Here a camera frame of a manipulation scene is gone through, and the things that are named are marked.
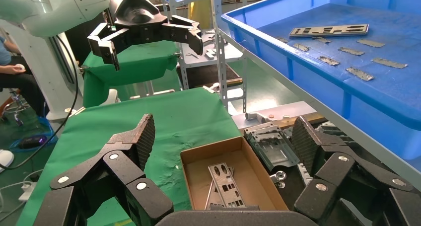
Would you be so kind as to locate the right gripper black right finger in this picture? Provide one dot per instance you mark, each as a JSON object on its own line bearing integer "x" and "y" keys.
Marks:
{"x": 332, "y": 165}

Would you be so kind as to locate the silver slotted metal bracket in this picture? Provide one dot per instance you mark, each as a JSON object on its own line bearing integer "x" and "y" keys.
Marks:
{"x": 304, "y": 175}
{"x": 329, "y": 130}

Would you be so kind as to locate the large silver sheet-metal bracket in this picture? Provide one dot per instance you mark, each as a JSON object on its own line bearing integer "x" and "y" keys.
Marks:
{"x": 269, "y": 145}

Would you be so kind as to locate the silver IO shield plate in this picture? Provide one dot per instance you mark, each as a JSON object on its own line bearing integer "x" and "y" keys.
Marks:
{"x": 209, "y": 198}
{"x": 230, "y": 195}
{"x": 329, "y": 33}

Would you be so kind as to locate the seated person dark trousers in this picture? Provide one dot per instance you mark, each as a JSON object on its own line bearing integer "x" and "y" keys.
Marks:
{"x": 19, "y": 86}

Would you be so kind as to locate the large blue plastic tray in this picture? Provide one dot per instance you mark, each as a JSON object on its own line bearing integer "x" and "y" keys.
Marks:
{"x": 388, "y": 86}

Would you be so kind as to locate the chrome stool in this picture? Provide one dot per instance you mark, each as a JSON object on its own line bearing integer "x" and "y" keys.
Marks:
{"x": 14, "y": 104}

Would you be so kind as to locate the brown wooden board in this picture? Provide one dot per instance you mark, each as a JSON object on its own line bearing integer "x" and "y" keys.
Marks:
{"x": 286, "y": 121}

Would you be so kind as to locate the black work mat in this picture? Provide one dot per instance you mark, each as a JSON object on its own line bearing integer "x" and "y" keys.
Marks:
{"x": 289, "y": 196}

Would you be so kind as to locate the small silver metal knob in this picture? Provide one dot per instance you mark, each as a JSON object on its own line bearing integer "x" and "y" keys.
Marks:
{"x": 279, "y": 176}

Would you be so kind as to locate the green cloth covered table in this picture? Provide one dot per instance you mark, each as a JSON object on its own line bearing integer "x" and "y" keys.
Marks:
{"x": 148, "y": 63}

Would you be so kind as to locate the green table cloth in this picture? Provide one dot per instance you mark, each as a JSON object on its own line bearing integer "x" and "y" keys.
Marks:
{"x": 164, "y": 119}

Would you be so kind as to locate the black device purple light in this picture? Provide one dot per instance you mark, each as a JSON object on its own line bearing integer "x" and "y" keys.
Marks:
{"x": 31, "y": 142}

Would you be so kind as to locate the open brown cardboard box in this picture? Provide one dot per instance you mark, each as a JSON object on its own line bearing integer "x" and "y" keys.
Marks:
{"x": 256, "y": 172}

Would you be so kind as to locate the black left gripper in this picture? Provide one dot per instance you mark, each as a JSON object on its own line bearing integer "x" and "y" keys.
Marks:
{"x": 138, "y": 17}

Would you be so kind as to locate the white power strip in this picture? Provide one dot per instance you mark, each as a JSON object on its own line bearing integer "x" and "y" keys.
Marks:
{"x": 27, "y": 193}

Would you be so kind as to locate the white round floor object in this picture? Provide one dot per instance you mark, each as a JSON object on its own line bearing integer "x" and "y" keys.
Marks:
{"x": 5, "y": 160}

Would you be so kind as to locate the gray slotted angle rack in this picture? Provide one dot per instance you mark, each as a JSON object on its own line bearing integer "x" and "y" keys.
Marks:
{"x": 197, "y": 61}

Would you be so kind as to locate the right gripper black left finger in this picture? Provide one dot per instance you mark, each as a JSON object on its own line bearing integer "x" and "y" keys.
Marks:
{"x": 125, "y": 172}

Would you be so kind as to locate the gray tape strip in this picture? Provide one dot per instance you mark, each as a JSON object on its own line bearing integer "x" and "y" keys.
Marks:
{"x": 283, "y": 40}
{"x": 371, "y": 43}
{"x": 328, "y": 61}
{"x": 389, "y": 63}
{"x": 359, "y": 73}
{"x": 351, "y": 51}
{"x": 301, "y": 47}
{"x": 321, "y": 40}

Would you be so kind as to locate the yellow plastic sheet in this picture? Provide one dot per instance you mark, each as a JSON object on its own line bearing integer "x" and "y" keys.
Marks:
{"x": 200, "y": 14}

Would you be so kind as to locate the white robot torso column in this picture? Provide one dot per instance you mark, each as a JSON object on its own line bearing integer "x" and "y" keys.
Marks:
{"x": 42, "y": 70}

